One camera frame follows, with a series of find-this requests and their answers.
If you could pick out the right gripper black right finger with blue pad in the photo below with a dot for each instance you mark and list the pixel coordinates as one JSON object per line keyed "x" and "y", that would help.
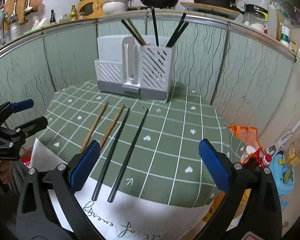
{"x": 262, "y": 217}

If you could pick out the wooden cutting board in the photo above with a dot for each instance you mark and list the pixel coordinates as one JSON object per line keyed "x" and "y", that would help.
{"x": 19, "y": 10}

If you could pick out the white rice cooker pot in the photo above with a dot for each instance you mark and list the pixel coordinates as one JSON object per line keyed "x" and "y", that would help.
{"x": 114, "y": 6}

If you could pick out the orange plastic bag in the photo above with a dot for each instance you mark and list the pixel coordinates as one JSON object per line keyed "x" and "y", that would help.
{"x": 248, "y": 139}

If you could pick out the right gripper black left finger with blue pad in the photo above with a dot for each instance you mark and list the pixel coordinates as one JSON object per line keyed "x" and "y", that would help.
{"x": 36, "y": 217}

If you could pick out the white pipe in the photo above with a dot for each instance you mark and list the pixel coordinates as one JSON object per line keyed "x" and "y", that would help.
{"x": 276, "y": 148}

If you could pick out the green checkered tablecloth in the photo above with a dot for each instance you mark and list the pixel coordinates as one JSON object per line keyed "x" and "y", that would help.
{"x": 166, "y": 188}

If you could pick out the white tall bottle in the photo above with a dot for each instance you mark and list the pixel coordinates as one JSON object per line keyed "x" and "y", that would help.
{"x": 272, "y": 20}

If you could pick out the yellow lid glass jar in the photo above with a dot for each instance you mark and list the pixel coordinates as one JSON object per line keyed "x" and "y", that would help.
{"x": 291, "y": 154}

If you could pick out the green label plastic bottle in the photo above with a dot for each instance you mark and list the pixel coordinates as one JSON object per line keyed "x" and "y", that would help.
{"x": 285, "y": 30}

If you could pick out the black chopstick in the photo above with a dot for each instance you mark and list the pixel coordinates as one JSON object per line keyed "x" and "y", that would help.
{"x": 117, "y": 182}
{"x": 177, "y": 35}
{"x": 177, "y": 31}
{"x": 109, "y": 157}
{"x": 155, "y": 26}
{"x": 134, "y": 33}

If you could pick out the dark soy sauce bottle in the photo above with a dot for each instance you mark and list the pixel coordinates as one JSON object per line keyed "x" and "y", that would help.
{"x": 257, "y": 160}

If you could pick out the light blue plastic toy box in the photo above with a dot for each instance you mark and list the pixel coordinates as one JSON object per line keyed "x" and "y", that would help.
{"x": 284, "y": 177}

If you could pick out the yellow microwave oven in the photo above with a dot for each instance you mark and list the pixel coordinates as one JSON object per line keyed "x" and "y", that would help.
{"x": 91, "y": 9}

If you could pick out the small green glass bottle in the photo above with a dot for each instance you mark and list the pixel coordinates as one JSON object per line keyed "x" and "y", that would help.
{"x": 73, "y": 13}

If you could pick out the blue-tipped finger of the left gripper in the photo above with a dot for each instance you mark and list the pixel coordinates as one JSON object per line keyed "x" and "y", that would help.
{"x": 9, "y": 108}

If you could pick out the clear glass jar black lid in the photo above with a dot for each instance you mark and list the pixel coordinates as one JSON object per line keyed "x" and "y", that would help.
{"x": 255, "y": 17}

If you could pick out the white grey utensil holder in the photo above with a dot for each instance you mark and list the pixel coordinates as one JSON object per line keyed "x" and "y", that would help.
{"x": 127, "y": 68}

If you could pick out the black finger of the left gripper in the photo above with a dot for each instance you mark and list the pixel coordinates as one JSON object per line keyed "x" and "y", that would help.
{"x": 32, "y": 127}

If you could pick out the person hand on gripper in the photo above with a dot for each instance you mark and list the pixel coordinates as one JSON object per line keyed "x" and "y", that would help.
{"x": 5, "y": 171}

